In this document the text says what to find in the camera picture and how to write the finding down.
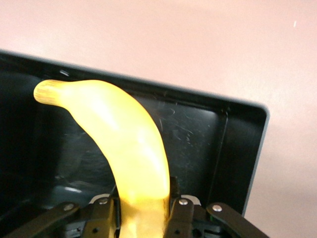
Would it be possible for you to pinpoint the black plastic box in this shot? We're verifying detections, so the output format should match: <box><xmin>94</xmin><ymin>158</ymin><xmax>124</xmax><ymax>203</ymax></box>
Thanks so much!
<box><xmin>0</xmin><ymin>49</ymin><xmax>270</xmax><ymax>238</ymax></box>

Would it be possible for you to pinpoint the yellow banana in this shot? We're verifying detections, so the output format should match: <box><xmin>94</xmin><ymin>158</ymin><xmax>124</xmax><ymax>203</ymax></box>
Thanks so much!
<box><xmin>33</xmin><ymin>78</ymin><xmax>171</xmax><ymax>238</ymax></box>

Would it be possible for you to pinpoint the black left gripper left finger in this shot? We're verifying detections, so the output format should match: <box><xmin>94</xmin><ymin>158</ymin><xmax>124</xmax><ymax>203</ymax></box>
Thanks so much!
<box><xmin>0</xmin><ymin>195</ymin><xmax>122</xmax><ymax>238</ymax></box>

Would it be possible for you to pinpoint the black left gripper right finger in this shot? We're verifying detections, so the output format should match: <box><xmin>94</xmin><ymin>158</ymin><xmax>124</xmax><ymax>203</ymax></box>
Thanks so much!
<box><xmin>164</xmin><ymin>176</ymin><xmax>270</xmax><ymax>238</ymax></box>

